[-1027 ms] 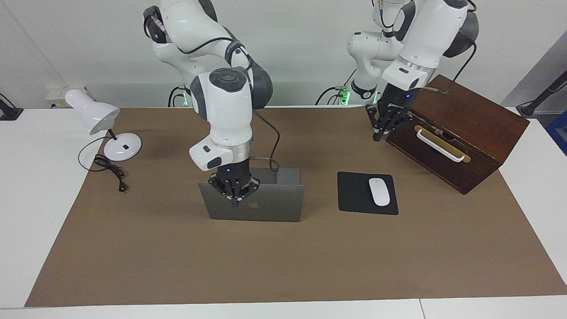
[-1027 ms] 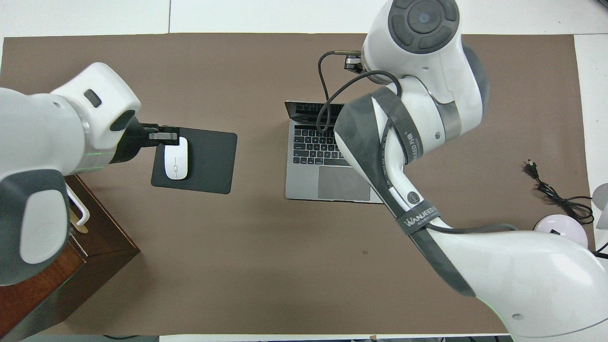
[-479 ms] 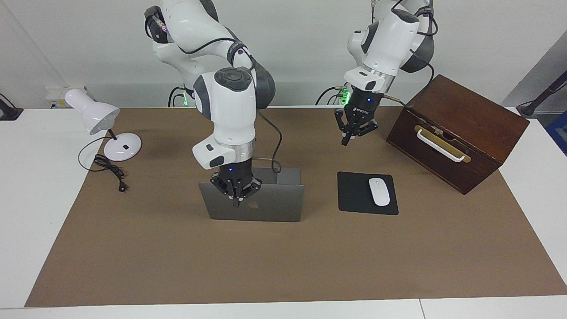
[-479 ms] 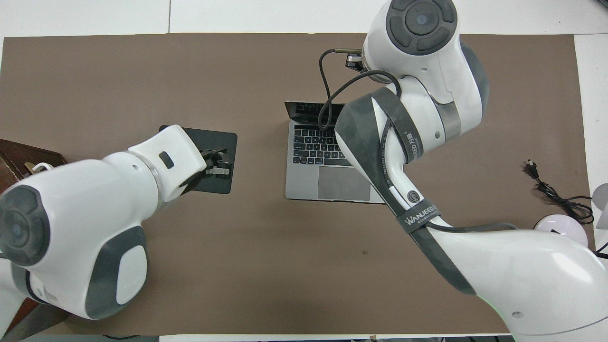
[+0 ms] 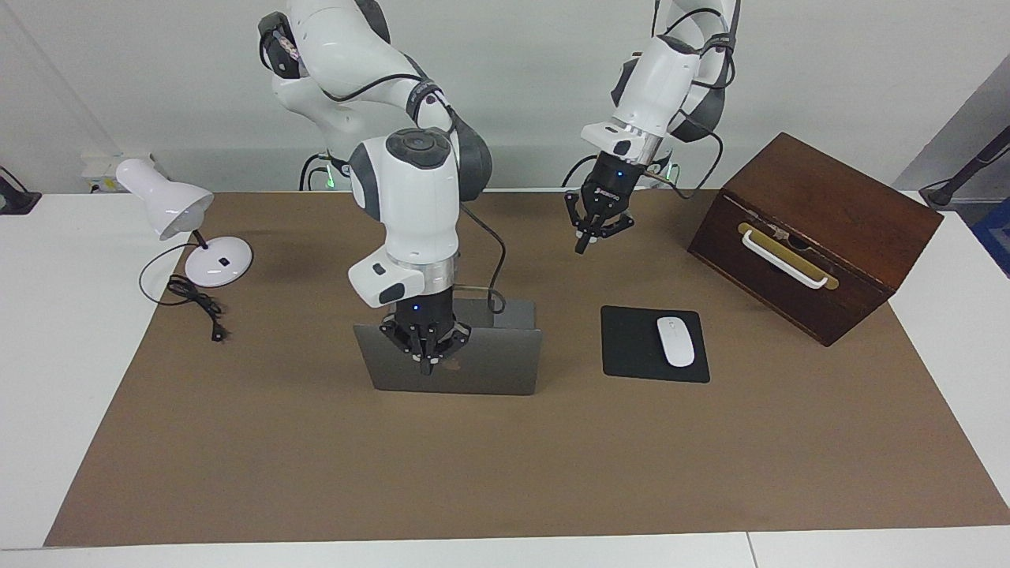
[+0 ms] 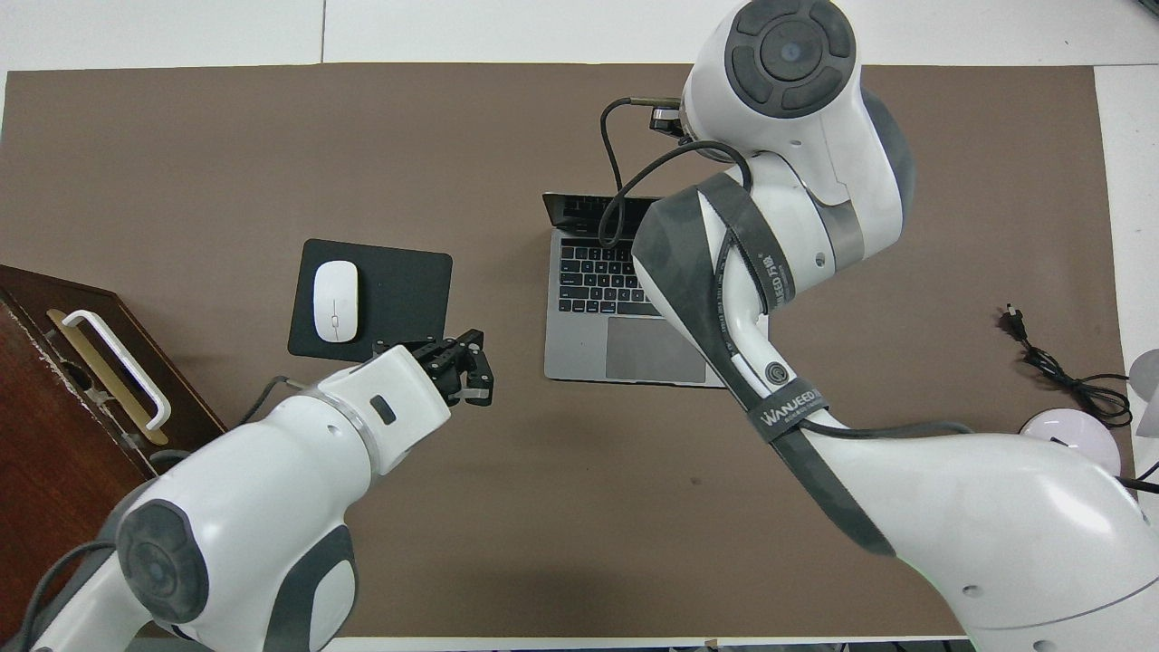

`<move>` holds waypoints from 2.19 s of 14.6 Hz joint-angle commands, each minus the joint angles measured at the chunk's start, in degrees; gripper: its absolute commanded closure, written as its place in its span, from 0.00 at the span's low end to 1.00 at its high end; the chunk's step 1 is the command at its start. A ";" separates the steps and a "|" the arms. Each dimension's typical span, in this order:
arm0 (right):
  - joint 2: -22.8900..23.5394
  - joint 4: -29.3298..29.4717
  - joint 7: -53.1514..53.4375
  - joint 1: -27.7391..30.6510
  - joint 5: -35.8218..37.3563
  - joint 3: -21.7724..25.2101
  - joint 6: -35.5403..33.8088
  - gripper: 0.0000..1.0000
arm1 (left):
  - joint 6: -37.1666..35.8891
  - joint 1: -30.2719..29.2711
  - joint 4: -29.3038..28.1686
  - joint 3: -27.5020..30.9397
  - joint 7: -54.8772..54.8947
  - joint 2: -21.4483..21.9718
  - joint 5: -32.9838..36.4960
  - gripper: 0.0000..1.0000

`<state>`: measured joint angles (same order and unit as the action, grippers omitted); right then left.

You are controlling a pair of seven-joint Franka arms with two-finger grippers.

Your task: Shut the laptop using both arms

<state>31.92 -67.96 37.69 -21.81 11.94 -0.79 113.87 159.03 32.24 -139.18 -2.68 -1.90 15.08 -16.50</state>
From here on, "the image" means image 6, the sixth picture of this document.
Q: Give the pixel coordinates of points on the white desk lamp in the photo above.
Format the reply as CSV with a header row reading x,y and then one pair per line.
x,y
1077,435

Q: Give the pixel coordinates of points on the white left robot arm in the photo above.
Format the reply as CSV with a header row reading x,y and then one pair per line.
x,y
253,489

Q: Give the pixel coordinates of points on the brown table mat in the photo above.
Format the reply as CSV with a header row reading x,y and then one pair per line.
x,y
543,507

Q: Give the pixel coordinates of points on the black mouse pad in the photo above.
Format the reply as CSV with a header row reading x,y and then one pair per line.
x,y
398,290

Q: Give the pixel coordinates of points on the dark brown wooden box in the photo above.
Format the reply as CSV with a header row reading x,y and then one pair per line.
x,y
45,435

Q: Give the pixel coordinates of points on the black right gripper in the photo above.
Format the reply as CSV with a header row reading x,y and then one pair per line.
x,y
668,120

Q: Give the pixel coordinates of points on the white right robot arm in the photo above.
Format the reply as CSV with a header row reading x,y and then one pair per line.
x,y
996,525

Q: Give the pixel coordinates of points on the white computer mouse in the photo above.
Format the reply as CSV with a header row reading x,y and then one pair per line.
x,y
336,302

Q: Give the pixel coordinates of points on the grey laptop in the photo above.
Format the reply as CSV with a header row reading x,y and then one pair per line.
x,y
579,353

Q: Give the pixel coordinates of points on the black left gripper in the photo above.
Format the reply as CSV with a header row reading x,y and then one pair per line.
x,y
439,362

